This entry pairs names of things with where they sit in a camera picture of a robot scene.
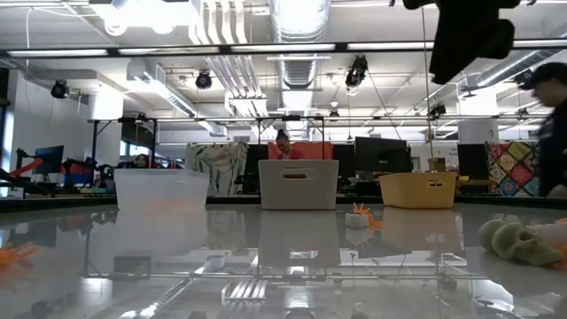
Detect orange plastic spider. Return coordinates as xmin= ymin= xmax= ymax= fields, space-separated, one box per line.
xmin=0 ymin=241 xmax=40 ymax=272
xmin=352 ymin=202 xmax=383 ymax=230
xmin=553 ymin=216 xmax=567 ymax=270

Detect large black monitor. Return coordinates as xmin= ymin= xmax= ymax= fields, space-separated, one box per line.
xmin=353 ymin=136 xmax=412 ymax=175

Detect small black monitor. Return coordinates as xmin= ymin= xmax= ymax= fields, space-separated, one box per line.
xmin=34 ymin=144 xmax=66 ymax=175

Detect black hanging screen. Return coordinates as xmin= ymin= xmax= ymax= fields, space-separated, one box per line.
xmin=120 ymin=118 xmax=157 ymax=151

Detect colourful patchwork quilt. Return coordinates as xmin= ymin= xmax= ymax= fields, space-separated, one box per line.
xmin=485 ymin=140 xmax=542 ymax=198

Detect yellow hanging cable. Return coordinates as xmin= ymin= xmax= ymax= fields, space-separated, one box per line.
xmin=419 ymin=7 xmax=436 ymax=173

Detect yellow plastic basket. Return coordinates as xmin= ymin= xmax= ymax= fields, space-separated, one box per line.
xmin=378 ymin=171 xmax=458 ymax=210

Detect orange hanging cloth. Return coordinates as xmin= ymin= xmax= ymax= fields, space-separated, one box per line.
xmin=267 ymin=141 xmax=335 ymax=161

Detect clear plastic bin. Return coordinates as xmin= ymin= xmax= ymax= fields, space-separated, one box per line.
xmin=113 ymin=167 xmax=211 ymax=210

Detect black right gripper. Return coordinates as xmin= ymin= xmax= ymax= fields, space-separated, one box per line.
xmin=428 ymin=6 xmax=517 ymax=85

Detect black metal workstation frame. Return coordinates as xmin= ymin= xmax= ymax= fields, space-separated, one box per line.
xmin=87 ymin=114 xmax=329 ymax=190

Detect white LED light strip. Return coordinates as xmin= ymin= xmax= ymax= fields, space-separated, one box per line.
xmin=229 ymin=43 xmax=337 ymax=52
xmin=6 ymin=48 xmax=110 ymax=58
xmin=117 ymin=46 xmax=221 ymax=56
xmin=513 ymin=39 xmax=567 ymax=49
xmin=346 ymin=41 xmax=436 ymax=51

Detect white rectangular air duct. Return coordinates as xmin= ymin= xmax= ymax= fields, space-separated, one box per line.
xmin=127 ymin=61 xmax=228 ymax=137

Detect pale green plastic skull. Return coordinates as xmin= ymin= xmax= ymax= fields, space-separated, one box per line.
xmin=477 ymin=218 xmax=506 ymax=252
xmin=491 ymin=222 xmax=564 ymax=267

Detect grey plastic bin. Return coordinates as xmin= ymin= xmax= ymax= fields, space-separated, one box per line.
xmin=258 ymin=159 xmax=340 ymax=211

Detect white ceiling pipe bundle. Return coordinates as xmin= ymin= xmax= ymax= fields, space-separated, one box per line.
xmin=206 ymin=55 xmax=270 ymax=119

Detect red and blue equipment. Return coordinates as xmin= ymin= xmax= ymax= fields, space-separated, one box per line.
xmin=61 ymin=158 xmax=115 ymax=187

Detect silver round ventilation duct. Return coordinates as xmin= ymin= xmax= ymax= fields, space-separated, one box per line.
xmin=476 ymin=48 xmax=567 ymax=88
xmin=268 ymin=0 xmax=332 ymax=139

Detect leaf print hanging cloth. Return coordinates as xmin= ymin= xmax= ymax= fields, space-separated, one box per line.
xmin=184 ymin=142 xmax=249 ymax=198

